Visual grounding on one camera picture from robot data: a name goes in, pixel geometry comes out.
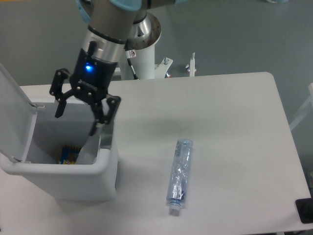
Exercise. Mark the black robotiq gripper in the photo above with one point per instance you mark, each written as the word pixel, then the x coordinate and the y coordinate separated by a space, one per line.
pixel 89 82

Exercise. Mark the white plastic wrapper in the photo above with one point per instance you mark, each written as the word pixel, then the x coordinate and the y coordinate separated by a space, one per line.
pixel 89 152

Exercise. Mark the crushed clear plastic bottle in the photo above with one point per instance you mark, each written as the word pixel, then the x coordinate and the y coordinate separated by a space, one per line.
pixel 178 183

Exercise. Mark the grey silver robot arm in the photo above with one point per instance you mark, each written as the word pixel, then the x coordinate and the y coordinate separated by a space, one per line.
pixel 109 31

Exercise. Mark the white trash can lid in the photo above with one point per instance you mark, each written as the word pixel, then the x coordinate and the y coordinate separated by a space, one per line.
pixel 18 115

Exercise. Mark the white plastic trash can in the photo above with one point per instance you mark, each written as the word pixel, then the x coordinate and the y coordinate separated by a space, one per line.
pixel 94 182

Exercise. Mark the blue yellow snack packet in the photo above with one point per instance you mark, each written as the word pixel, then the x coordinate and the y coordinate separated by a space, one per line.
pixel 69 155

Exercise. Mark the black device at table edge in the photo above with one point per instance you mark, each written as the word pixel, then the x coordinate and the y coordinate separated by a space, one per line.
pixel 305 210

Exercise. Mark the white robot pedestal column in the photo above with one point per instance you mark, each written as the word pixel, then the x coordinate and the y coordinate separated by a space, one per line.
pixel 141 61

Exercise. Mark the white right base bracket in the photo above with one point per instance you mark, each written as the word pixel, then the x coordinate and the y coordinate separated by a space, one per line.
pixel 162 69

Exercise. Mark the white upright bracket post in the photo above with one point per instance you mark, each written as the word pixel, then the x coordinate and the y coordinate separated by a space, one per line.
pixel 191 67

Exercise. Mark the white frame at right edge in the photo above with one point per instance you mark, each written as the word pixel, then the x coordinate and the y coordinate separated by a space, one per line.
pixel 303 110

